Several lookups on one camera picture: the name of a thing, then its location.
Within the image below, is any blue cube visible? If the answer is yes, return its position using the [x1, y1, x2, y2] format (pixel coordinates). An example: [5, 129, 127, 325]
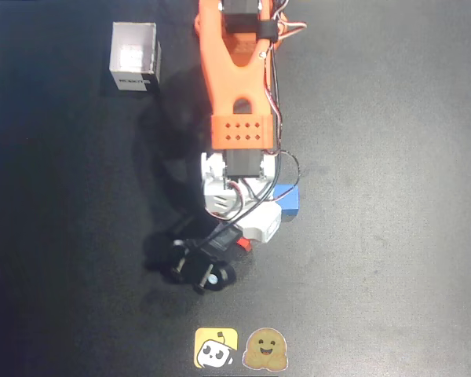
[272, 183, 301, 218]

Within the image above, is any hugging face emoji sticker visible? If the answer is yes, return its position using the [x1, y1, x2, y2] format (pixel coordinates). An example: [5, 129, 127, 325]
[241, 327, 290, 371]

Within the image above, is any yellow robot face sticker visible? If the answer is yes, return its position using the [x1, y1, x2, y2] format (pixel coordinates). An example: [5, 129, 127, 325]
[194, 327, 239, 369]

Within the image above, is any white open cardboard box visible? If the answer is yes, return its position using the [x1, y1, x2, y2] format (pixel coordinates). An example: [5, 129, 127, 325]
[108, 21, 162, 94]

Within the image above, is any white servo cable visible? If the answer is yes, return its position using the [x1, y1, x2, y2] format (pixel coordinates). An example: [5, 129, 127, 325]
[219, 178, 248, 221]
[272, 0, 308, 42]

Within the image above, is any black gripper-mounted camera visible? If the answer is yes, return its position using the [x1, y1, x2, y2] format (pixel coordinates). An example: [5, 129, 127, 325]
[168, 225, 244, 295]

